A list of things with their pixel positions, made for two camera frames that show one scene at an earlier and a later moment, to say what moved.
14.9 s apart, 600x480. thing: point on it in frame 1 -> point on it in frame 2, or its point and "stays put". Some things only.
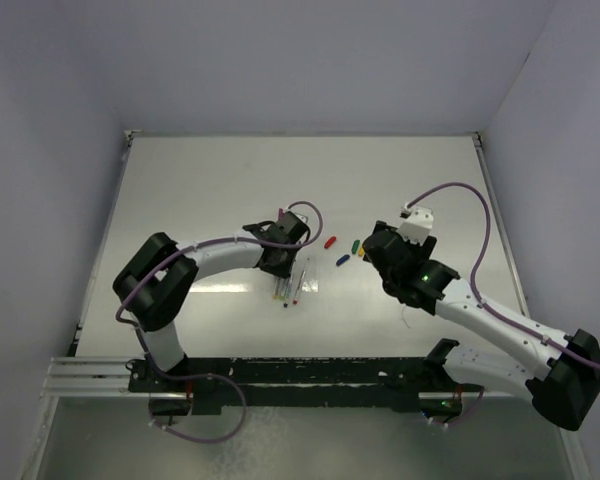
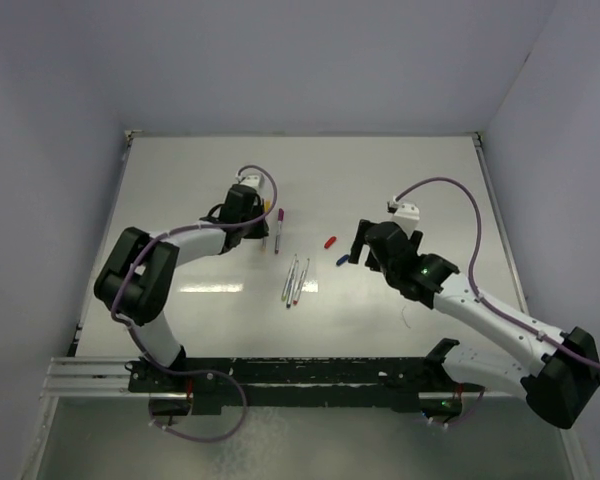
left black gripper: x=284 y=270 -> x=259 y=232
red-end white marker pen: x=299 y=286 stays put
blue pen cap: x=342 y=260 stays put
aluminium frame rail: x=502 y=222 stays put
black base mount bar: x=218 y=384 stays put
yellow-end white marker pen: x=281 y=288 -> x=266 y=208
